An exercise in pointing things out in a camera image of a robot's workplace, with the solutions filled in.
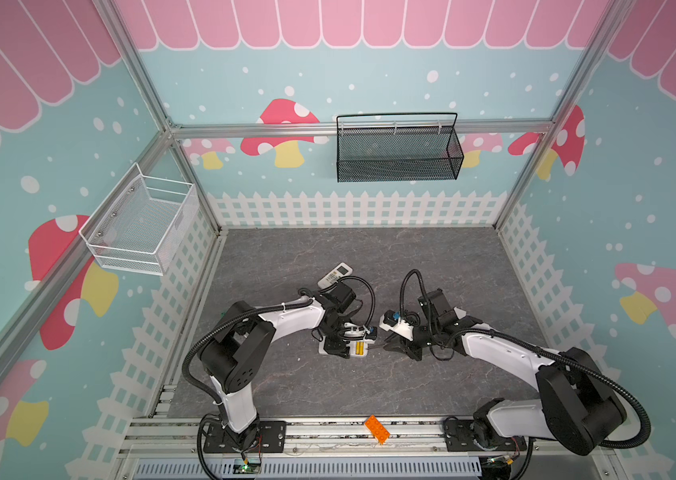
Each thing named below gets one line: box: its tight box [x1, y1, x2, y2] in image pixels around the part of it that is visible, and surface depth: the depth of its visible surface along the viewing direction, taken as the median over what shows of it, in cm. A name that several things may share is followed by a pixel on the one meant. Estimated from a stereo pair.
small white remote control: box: [317, 262, 353, 289], surface depth 108 cm
